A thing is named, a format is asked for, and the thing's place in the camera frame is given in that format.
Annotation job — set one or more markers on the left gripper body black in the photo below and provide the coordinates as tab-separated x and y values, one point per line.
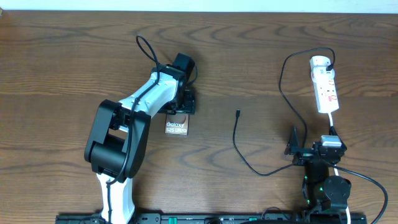
188	103

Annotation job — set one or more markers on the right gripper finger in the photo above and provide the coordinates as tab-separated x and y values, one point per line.
293	142
335	140

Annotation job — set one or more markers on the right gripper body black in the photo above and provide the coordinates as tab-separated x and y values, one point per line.
303	157

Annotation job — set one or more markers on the Galaxy smartphone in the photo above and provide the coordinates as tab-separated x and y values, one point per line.
177	124

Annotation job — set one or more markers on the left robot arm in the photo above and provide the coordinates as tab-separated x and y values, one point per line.
118	139

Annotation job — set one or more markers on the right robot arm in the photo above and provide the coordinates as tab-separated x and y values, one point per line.
327	195

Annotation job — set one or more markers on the white charger adapter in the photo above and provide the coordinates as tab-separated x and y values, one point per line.
321	69

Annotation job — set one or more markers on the white power strip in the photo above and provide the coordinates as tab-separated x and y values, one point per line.
326	96

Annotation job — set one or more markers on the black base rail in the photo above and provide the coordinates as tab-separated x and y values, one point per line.
156	218

